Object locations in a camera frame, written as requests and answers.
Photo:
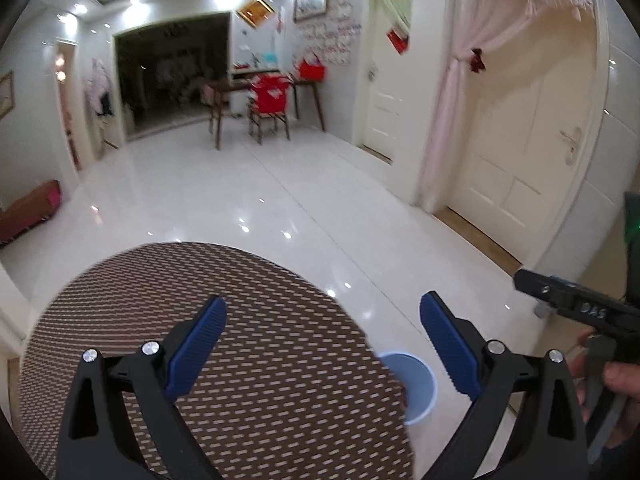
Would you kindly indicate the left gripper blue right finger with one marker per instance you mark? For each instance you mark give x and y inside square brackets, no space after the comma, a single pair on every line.
[457,343]

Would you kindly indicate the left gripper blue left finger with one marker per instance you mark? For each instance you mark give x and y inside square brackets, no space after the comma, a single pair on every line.
[188,346]

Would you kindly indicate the light blue trash bin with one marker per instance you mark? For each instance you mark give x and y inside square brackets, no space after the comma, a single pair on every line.
[418,380]

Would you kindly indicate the person's right hand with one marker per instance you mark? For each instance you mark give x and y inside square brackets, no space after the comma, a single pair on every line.
[620,378]

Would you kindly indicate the brown polka dot tablecloth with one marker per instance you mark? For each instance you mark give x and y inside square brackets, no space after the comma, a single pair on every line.
[292,389]

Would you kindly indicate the red brown bench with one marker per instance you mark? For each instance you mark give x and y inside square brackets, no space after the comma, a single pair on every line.
[31,210]

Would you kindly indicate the chair with red cover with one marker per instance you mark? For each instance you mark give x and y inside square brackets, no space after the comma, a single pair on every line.
[268,100]

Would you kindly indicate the dark wooden desk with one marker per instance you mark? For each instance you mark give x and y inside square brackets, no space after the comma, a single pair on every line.
[216,91]

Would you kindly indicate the pink jacket on stand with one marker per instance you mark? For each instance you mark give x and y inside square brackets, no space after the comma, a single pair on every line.
[99,90]

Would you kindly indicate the red bow curtain tie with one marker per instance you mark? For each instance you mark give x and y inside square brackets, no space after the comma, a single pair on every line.
[476,62]

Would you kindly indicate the white far door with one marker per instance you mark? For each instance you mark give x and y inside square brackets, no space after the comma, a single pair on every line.
[385,82]

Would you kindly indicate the red bag on desk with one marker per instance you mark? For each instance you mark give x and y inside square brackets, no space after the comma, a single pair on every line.
[311,68]

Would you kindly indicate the pink curtain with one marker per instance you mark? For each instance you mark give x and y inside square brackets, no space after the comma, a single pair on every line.
[488,25]

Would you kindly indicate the cream panel door with handle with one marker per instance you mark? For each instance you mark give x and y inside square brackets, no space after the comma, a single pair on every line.
[529,111]

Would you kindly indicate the framed wall picture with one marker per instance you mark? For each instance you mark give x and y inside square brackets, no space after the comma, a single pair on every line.
[7,94]

